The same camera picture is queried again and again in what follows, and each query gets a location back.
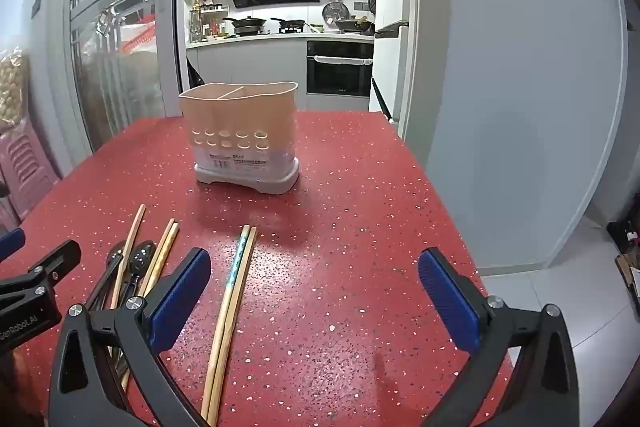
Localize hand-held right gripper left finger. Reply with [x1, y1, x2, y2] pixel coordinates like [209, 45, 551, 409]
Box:
[48, 248, 212, 427]

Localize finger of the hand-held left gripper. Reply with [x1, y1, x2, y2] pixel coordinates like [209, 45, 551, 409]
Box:
[0, 240, 82, 304]
[0, 228, 26, 264]

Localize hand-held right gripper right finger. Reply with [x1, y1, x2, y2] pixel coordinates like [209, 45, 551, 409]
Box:
[418, 248, 581, 427]

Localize blue patterned wooden chopstick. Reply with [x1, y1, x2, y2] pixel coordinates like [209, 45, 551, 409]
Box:
[200, 225, 250, 417]

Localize beige plastic utensil holder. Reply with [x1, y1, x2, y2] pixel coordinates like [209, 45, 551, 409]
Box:
[179, 81, 301, 195]

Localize stack of pink plastic stools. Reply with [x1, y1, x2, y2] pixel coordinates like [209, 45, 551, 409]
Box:
[0, 124, 61, 233]

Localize clear bag of nuts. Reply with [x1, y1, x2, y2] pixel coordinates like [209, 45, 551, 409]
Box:
[0, 47, 31, 132]

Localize brown cardboard box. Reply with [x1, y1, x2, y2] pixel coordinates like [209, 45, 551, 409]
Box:
[615, 252, 640, 305]

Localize dark bag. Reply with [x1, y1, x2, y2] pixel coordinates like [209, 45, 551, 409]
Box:
[606, 207, 640, 254]

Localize black trash bag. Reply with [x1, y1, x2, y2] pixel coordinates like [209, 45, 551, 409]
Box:
[187, 57, 206, 88]

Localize grey sliding glass door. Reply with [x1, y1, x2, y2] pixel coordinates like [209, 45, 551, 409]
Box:
[47, 0, 193, 152]

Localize red plastic basket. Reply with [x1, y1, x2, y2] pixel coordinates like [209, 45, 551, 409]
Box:
[122, 19, 158, 52]

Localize black built-in oven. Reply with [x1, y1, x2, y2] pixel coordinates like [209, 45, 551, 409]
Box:
[306, 40, 375, 98]

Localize grey kitchen cabinets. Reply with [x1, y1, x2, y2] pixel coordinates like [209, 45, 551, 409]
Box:
[186, 34, 376, 110]

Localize white towel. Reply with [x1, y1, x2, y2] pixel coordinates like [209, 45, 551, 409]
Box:
[313, 55, 375, 68]

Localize condiment rack with bottles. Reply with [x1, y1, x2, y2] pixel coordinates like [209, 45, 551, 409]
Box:
[187, 0, 223, 42]

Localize black wok with wooden handle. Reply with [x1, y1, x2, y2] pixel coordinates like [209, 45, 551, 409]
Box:
[334, 18, 375, 34]

